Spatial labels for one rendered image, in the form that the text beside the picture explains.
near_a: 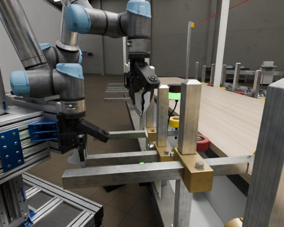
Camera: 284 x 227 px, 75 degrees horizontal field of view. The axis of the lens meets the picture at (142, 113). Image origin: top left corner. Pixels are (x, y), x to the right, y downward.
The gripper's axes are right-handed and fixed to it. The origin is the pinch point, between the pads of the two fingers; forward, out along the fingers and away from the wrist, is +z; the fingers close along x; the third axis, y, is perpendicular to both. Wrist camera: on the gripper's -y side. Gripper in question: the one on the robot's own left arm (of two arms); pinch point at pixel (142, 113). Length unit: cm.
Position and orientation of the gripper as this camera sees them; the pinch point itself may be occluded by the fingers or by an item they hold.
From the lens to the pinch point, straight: 65.5
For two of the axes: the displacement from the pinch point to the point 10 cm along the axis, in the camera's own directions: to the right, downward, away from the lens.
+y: -4.7, -2.5, 8.5
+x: -8.8, 1.3, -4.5
